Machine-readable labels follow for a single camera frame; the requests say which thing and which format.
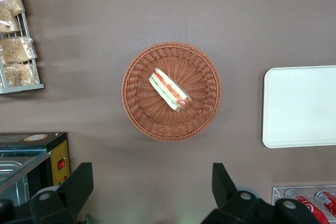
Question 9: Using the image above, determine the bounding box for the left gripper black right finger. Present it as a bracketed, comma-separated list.
[202, 162, 276, 224]

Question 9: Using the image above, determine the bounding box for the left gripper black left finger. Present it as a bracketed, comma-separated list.
[30, 162, 95, 224]

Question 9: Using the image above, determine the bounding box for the tray of bagged snacks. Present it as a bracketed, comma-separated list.
[0, 0, 45, 95]

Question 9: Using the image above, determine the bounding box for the cream plastic tray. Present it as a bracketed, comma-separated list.
[261, 65, 336, 148]

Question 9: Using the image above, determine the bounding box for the black sealing machine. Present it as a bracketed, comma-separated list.
[0, 131, 71, 206]

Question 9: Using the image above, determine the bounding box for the clear acrylic bottle rack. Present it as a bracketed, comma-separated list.
[272, 186, 336, 224]

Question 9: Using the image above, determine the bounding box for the red cola bottle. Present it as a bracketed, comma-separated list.
[314, 190, 336, 216]
[285, 189, 330, 224]

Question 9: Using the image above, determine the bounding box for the round brown wicker basket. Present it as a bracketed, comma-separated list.
[121, 41, 223, 142]

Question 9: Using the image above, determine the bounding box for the wrapped triangle sandwich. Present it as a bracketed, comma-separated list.
[149, 68, 192, 112]

